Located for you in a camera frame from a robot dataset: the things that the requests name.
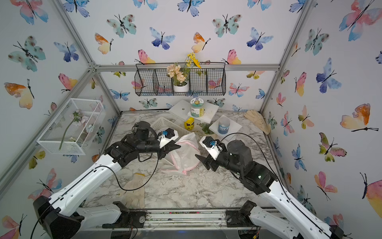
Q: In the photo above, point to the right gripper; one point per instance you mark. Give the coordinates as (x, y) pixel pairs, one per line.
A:
(212, 163)

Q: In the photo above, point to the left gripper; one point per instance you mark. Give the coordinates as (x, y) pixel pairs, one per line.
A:
(165, 149)

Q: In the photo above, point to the white mesh laundry bag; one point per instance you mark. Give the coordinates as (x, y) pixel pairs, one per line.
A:
(183, 160)

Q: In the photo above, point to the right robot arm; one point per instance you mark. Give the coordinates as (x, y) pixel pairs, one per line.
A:
(297, 222)

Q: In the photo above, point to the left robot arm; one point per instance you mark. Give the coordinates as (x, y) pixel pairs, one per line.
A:
(60, 215)

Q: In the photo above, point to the white plastic basket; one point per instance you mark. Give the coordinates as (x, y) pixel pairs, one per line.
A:
(162, 123)

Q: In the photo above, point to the small green potted plant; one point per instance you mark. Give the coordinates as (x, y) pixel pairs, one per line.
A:
(206, 128)

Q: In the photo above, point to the white tiered shelf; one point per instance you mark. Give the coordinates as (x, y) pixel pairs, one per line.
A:
(182, 111)

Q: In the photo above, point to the blue label jar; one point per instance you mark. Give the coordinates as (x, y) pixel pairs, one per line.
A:
(223, 125)

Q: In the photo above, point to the green label jar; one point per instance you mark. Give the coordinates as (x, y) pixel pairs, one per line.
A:
(197, 107)

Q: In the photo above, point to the white flower pot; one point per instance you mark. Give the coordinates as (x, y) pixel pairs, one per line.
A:
(181, 89)

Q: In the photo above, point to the artificial flower bouquet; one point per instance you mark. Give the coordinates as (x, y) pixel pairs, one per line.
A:
(179, 73)

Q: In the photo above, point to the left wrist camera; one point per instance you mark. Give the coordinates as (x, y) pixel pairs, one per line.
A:
(166, 136)

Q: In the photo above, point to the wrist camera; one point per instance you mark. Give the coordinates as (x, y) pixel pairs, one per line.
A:
(212, 146)
(166, 136)

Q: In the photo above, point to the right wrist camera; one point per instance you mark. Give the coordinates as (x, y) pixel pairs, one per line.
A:
(212, 146)

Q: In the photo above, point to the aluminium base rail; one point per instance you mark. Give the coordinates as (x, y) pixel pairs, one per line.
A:
(170, 219)

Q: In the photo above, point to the black wire wall basket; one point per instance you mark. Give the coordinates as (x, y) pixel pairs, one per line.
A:
(152, 80)

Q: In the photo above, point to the white mesh wall box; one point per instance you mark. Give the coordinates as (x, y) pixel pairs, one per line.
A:
(77, 125)

